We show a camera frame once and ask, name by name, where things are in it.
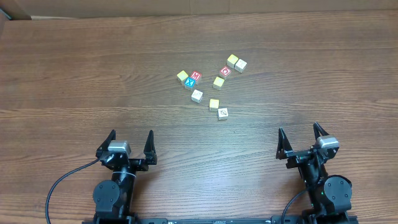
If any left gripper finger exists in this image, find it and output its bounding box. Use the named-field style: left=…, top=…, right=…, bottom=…
left=144, top=130, right=157, bottom=161
left=96, top=129, right=116, bottom=153

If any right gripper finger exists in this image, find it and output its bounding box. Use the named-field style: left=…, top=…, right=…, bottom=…
left=276, top=128, right=293, bottom=154
left=313, top=122, right=328, bottom=139

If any white block leaf drawing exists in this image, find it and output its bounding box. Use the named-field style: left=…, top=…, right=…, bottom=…
left=218, top=108, right=229, bottom=120

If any white block red side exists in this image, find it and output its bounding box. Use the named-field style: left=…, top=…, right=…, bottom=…
left=191, top=90, right=203, bottom=103

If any yellow top block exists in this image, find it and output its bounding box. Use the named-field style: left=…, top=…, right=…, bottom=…
left=209, top=99, right=220, bottom=111

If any yellow block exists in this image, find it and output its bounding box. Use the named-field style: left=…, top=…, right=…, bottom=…
left=177, top=70, right=188, bottom=84
left=213, top=77, right=224, bottom=90
left=226, top=54, right=239, bottom=68
left=209, top=99, right=220, bottom=111

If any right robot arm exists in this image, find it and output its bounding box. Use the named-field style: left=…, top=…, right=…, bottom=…
left=272, top=123, right=358, bottom=224

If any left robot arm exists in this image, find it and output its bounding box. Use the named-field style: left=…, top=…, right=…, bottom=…
left=93, top=130, right=157, bottom=224

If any blue X block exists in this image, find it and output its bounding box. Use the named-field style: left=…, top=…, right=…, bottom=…
left=183, top=77, right=196, bottom=90

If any yellow block far left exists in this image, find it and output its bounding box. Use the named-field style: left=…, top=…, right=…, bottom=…
left=177, top=70, right=188, bottom=84

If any red M block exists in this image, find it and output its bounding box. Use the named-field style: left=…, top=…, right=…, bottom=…
left=190, top=71, right=202, bottom=85

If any white block upper right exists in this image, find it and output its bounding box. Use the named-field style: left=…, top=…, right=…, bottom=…
left=234, top=58, right=247, bottom=73

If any yellow block centre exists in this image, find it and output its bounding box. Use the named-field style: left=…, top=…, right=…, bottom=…
left=213, top=77, right=224, bottom=90

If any red O block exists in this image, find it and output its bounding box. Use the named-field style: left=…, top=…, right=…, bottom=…
left=219, top=66, right=232, bottom=80

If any yellow block upper right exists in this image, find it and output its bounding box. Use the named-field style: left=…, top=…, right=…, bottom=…
left=226, top=54, right=239, bottom=68

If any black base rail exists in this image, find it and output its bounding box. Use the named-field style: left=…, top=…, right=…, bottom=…
left=82, top=215, right=359, bottom=224

